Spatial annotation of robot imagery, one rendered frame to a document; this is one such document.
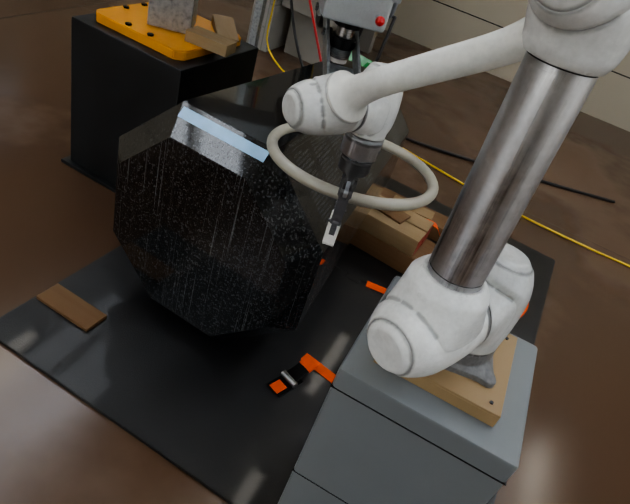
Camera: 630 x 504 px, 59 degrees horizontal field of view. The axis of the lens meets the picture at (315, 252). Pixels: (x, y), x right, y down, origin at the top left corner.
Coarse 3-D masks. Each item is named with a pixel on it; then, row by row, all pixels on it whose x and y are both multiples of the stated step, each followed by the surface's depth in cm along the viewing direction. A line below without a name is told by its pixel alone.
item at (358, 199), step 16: (288, 128) 159; (272, 144) 144; (384, 144) 170; (288, 160) 138; (416, 160) 164; (304, 176) 134; (432, 176) 155; (320, 192) 133; (336, 192) 132; (432, 192) 146; (384, 208) 134; (400, 208) 136; (416, 208) 140
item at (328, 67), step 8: (328, 24) 198; (328, 32) 195; (328, 40) 192; (328, 48) 189; (328, 56) 187; (352, 56) 199; (328, 64) 184; (360, 64) 189; (328, 72) 182; (352, 72) 193; (360, 72) 187
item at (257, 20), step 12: (264, 0) 432; (264, 12) 441; (312, 12) 402; (252, 24) 443; (252, 36) 448; (300, 60) 436; (420, 144) 420; (456, 156) 421; (456, 180) 387; (576, 192) 431; (600, 252) 360; (624, 264) 357
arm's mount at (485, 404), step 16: (512, 336) 133; (496, 352) 127; (512, 352) 128; (496, 368) 123; (416, 384) 117; (432, 384) 115; (448, 384) 115; (464, 384) 116; (480, 384) 117; (496, 384) 119; (448, 400) 115; (464, 400) 114; (480, 400) 114; (496, 400) 115; (480, 416) 114; (496, 416) 112
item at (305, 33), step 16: (288, 0) 465; (304, 0) 459; (304, 16) 479; (288, 32) 492; (304, 32) 486; (320, 32) 480; (368, 32) 557; (288, 48) 499; (304, 48) 493; (320, 48) 486; (368, 48) 564
